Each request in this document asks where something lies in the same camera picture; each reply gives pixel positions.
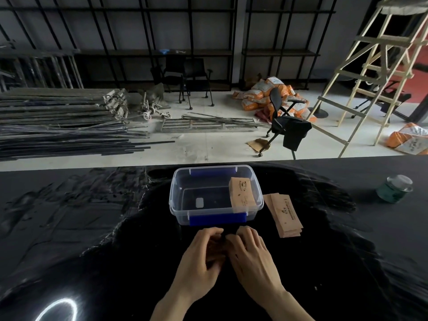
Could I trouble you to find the person's right hand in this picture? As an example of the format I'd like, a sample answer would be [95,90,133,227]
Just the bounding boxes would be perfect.
[225,226,287,303]

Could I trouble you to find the person's left hand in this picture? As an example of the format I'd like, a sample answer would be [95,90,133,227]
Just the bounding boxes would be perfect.
[171,227,227,300]

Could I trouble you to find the person's right forearm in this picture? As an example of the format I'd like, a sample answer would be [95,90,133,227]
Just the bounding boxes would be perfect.
[263,289,315,321]

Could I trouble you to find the person's left forearm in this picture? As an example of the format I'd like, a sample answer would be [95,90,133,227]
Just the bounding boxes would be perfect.
[150,289,202,321]

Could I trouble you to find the folded upright brown carton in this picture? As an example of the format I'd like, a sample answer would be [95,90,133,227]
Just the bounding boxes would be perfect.
[229,177,257,213]

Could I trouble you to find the stack of flat brown cartons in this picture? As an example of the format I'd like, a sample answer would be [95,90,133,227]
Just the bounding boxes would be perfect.
[263,193,304,238]

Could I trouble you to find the clear plastic box blue latches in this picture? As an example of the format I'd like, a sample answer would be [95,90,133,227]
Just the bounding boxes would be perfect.
[169,165,265,227]

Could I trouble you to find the brown cardboard scrap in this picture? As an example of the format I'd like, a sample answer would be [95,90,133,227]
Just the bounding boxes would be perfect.
[247,138,271,153]

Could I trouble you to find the flat metal frames with rods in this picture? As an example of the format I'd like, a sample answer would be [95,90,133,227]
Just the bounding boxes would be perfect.
[160,112,269,133]

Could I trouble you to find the black cloth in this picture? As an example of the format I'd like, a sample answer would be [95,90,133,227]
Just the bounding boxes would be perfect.
[282,118,312,151]

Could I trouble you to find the black office chair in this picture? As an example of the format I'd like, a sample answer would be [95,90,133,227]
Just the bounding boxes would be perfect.
[258,87,313,160]

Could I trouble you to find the pile of orange sacks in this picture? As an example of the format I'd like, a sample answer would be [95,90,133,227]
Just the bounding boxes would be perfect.
[232,77,317,123]

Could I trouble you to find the group of caster wheels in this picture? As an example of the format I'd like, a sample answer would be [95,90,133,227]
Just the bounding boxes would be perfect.
[140,93,171,121]

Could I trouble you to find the green glass jar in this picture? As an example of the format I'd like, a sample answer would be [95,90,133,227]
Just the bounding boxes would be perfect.
[376,175,414,204]

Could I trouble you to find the black wheeled chair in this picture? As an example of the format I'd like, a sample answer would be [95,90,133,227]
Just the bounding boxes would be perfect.
[162,56,193,110]
[183,58,215,107]

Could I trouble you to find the pile of black metal rods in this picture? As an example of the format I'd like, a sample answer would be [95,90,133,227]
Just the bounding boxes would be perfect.
[0,125,175,161]

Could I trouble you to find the narrow black metal shelf rack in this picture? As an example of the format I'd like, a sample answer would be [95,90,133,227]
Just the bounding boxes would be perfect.
[239,0,338,91]

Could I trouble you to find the orange and white sack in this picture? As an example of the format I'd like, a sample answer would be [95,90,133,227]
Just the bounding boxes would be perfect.
[386,122,428,155]

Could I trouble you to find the stack of metal scaffold frames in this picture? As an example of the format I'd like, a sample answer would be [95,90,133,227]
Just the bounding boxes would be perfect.
[0,87,130,129]

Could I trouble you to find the wide black metal shelf rack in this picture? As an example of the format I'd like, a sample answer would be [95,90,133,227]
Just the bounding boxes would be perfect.
[0,0,239,93]

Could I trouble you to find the black swivel chair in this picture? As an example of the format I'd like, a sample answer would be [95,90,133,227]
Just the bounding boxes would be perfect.
[351,80,412,121]

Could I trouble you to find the leaning metal scaffold frames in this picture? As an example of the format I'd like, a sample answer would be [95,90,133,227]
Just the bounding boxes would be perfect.
[0,49,84,93]

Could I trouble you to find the wooden stepladder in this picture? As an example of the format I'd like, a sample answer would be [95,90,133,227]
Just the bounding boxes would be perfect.
[306,0,428,158]

